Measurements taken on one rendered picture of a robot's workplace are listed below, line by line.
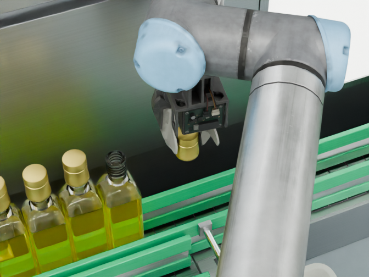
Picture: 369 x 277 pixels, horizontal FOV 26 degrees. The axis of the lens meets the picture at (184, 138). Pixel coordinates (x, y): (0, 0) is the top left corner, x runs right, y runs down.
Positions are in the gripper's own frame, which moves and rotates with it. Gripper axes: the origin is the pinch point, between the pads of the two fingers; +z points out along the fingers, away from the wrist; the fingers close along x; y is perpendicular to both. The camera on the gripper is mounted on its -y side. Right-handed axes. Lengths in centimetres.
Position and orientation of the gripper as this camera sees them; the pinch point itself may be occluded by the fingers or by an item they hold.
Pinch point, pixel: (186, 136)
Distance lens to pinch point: 115.8
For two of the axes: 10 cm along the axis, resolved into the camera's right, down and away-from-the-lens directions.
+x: 9.6, -2.0, 1.8
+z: 0.0, 6.6, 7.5
